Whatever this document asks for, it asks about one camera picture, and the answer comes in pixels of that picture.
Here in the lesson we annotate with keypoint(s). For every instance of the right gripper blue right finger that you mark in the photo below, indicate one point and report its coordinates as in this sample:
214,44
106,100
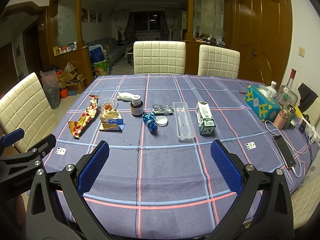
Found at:
245,181

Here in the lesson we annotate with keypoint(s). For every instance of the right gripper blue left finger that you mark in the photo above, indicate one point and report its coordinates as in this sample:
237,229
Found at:
75,180

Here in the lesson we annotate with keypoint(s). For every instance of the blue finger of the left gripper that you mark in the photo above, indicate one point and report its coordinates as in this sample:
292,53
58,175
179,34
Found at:
12,137
44,146

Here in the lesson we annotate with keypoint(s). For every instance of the red gold snack wrapper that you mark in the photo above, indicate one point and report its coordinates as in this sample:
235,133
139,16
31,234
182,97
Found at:
76,127

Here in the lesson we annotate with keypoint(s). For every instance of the green white milk carton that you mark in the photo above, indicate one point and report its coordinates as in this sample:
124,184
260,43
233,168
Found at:
205,119

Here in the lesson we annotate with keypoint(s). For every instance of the blue white carton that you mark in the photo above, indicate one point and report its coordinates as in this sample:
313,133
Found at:
112,124

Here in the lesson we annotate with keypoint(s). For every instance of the clear plastic tray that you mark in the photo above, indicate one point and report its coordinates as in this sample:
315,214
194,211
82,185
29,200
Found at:
184,125

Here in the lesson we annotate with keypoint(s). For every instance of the orange peel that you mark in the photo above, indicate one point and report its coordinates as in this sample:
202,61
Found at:
108,107

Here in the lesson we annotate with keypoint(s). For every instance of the clear round plastic lid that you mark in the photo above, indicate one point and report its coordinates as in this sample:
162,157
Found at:
107,102

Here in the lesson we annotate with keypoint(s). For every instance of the blue foil wrapper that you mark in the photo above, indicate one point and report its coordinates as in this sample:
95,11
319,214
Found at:
150,121

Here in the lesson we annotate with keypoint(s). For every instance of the white tissue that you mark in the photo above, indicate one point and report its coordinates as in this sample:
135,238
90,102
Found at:
125,96

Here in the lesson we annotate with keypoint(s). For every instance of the brown medicine bottle white cap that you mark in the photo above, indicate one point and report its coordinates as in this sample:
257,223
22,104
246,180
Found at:
137,108

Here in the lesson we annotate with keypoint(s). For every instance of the beige paper wrapper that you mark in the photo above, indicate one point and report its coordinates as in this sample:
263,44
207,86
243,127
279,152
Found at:
111,116

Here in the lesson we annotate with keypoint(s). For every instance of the cream chair left side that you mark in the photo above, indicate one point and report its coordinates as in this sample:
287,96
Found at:
25,106

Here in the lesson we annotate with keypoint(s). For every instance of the black smartphone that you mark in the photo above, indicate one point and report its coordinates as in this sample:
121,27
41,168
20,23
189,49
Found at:
284,150

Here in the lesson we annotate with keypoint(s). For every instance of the orange bucket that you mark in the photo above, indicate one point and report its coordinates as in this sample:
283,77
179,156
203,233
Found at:
64,93

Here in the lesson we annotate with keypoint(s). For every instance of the grey plastic bag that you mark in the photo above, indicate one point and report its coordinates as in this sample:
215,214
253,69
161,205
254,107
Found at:
51,88

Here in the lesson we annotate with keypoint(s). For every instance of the pink thermos bottle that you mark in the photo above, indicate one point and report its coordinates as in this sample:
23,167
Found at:
281,119

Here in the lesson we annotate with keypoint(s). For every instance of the beaded tissue box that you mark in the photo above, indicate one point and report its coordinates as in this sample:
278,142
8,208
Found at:
264,107

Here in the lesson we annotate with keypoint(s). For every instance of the cardboard boxes pile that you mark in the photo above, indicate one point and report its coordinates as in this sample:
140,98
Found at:
69,78

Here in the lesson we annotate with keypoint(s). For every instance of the purple plaid tablecloth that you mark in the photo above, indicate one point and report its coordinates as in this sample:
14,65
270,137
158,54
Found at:
155,185

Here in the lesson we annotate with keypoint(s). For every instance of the white power strip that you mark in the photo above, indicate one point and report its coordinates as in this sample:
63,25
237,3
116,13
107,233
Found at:
311,132

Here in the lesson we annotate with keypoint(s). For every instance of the clear glass liquor bottle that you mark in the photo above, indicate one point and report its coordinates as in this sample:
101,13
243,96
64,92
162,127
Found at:
285,92

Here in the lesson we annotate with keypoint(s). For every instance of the white plastic bottle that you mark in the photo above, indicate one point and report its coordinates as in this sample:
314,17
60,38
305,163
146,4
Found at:
272,90

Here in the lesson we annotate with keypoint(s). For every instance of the wooden cabinet divider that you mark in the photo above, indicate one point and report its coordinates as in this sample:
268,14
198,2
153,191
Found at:
80,60

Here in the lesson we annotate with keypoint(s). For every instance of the colourful shopping bag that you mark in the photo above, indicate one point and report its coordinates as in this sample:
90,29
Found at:
101,68

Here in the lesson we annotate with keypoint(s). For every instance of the silver pill blister pack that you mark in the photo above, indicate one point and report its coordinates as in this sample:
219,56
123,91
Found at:
162,109

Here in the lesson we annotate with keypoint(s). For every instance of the cream chair far right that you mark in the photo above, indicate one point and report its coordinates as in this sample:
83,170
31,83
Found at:
219,62

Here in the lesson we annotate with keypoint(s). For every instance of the wooden door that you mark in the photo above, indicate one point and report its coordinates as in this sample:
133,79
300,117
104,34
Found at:
262,36

